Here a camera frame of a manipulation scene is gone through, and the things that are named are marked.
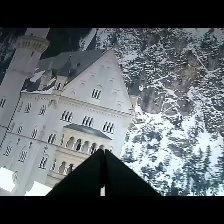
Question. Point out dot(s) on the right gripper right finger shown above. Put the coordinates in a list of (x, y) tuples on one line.
[(125, 181)]

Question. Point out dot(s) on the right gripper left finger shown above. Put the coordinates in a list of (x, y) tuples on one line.
[(85, 180)]

